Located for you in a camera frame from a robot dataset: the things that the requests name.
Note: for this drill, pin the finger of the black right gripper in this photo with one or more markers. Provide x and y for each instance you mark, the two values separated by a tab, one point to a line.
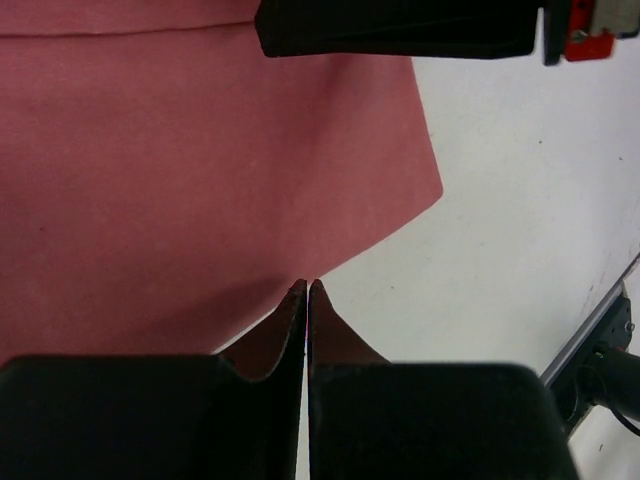
417	28

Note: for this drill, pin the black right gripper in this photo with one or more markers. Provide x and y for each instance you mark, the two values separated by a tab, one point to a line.
586	30

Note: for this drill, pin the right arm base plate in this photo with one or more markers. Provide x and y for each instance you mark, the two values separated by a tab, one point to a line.
595	367

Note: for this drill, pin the pink t shirt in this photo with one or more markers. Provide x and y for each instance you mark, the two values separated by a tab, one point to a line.
163	182

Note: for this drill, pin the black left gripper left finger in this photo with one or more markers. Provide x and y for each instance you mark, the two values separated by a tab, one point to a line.
231	415

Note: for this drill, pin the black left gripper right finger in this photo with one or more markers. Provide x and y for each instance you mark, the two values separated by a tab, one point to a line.
370	418

